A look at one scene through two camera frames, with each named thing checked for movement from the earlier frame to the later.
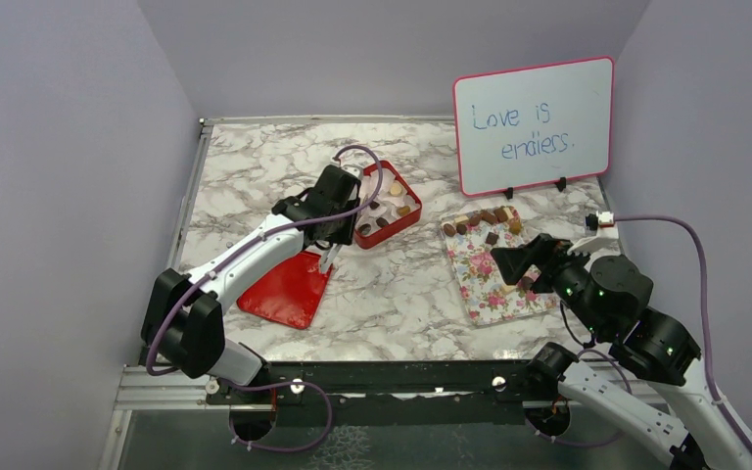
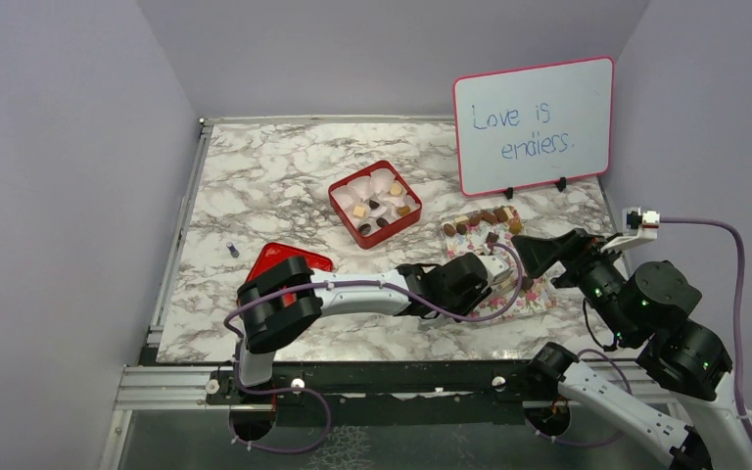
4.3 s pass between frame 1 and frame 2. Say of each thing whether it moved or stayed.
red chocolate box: stayed
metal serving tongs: moved
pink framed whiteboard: stayed
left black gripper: moved
